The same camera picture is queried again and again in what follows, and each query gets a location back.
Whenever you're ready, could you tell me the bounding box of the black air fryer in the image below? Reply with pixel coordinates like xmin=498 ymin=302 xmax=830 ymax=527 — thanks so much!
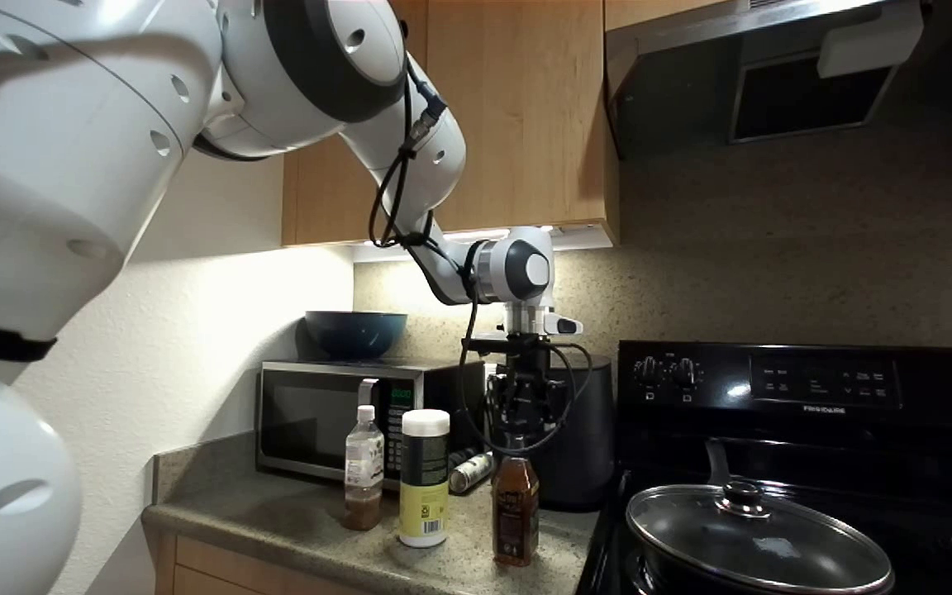
xmin=488 ymin=355 xmax=618 ymax=513

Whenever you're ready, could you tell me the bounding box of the black kitchen stove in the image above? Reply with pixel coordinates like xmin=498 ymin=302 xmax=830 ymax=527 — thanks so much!
xmin=577 ymin=338 xmax=952 ymax=595

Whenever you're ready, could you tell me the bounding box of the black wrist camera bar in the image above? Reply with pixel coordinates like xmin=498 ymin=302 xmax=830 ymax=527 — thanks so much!
xmin=455 ymin=313 xmax=585 ymax=356

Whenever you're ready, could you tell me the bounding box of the small clear bottle brown liquid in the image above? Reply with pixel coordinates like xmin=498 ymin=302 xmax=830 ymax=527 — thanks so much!
xmin=340 ymin=399 xmax=385 ymax=536

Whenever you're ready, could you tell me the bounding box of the brown tea bottle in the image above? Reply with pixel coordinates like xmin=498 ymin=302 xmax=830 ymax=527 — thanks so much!
xmin=493 ymin=448 xmax=540 ymax=570

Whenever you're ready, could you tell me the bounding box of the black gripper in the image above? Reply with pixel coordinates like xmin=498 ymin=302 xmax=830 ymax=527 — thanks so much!
xmin=482 ymin=350 xmax=557 ymax=455

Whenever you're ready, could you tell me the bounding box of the black frying pan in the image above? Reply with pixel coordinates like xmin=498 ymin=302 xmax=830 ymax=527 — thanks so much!
xmin=618 ymin=437 xmax=899 ymax=595

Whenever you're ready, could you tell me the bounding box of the steel range hood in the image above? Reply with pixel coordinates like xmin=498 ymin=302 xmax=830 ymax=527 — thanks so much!
xmin=604 ymin=0 xmax=932 ymax=160

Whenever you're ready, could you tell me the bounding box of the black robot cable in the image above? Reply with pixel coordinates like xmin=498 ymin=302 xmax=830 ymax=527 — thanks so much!
xmin=368 ymin=59 xmax=601 ymax=455

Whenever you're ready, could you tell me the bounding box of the dark blue bowl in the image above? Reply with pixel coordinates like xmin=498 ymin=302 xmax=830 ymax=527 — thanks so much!
xmin=300 ymin=307 xmax=409 ymax=365

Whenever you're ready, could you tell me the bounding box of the glass pan lid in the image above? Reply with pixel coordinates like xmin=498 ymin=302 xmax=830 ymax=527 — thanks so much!
xmin=622 ymin=476 xmax=899 ymax=595

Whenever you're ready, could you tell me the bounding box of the wooden lower cabinet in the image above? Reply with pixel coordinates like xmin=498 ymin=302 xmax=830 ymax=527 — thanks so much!
xmin=145 ymin=527 xmax=388 ymax=595

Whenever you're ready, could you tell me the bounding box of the small silver lying object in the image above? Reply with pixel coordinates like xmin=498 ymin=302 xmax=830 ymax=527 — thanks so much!
xmin=442 ymin=449 xmax=498 ymax=495

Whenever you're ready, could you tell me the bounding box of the white-lidded green label canister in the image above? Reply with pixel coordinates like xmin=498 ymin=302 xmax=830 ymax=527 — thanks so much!
xmin=392 ymin=406 xmax=451 ymax=553

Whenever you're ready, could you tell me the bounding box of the narrow wooden upper cabinet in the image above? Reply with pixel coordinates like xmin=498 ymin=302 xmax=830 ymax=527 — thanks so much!
xmin=601 ymin=0 xmax=744 ymax=34

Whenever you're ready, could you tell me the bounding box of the silver black microwave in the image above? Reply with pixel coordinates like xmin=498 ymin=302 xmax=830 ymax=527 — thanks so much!
xmin=254 ymin=356 xmax=488 ymax=488

